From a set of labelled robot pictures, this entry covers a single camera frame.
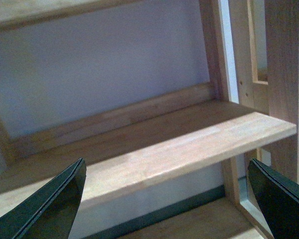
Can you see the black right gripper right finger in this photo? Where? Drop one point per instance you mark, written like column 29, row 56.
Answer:
column 278, row 199

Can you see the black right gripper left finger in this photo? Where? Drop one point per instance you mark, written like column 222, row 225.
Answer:
column 49, row 213

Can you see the left wooden shelf unit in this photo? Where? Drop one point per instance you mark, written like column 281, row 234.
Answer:
column 147, row 143

